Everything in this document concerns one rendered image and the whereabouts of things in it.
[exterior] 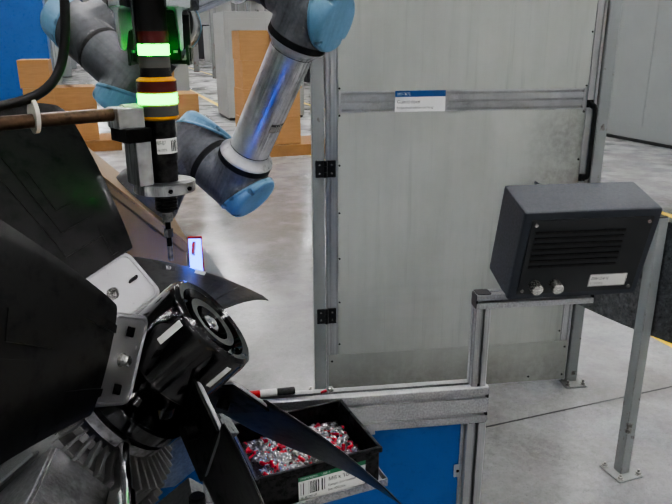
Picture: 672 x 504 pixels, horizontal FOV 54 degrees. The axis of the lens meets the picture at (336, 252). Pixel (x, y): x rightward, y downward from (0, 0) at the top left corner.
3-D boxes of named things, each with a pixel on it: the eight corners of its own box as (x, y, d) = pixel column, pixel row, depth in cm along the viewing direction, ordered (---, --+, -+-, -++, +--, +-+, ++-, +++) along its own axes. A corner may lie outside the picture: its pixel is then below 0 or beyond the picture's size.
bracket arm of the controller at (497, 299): (475, 310, 126) (476, 295, 125) (470, 304, 129) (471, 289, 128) (593, 303, 129) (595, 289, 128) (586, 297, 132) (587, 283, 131)
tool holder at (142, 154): (135, 203, 71) (126, 110, 68) (106, 192, 76) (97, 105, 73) (207, 190, 77) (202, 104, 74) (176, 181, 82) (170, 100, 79)
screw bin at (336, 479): (256, 519, 103) (255, 480, 101) (229, 458, 118) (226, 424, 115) (382, 483, 111) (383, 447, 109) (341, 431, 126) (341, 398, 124)
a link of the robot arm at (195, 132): (166, 158, 155) (205, 115, 156) (205, 194, 152) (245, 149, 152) (143, 141, 144) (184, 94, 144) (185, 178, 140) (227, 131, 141)
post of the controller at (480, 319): (471, 387, 131) (477, 294, 125) (466, 380, 134) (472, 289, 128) (485, 386, 132) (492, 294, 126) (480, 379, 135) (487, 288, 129)
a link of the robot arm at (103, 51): (98, 89, 105) (137, 32, 103) (144, 131, 102) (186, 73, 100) (63, 75, 97) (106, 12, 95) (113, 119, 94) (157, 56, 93)
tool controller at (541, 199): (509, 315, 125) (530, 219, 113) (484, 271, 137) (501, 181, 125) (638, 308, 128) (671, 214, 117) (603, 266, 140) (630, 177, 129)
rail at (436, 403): (15, 459, 122) (8, 421, 120) (22, 446, 126) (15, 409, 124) (486, 422, 134) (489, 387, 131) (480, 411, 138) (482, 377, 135)
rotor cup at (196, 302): (77, 411, 64) (176, 326, 63) (76, 322, 76) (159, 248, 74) (183, 468, 73) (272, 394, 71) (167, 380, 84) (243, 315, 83)
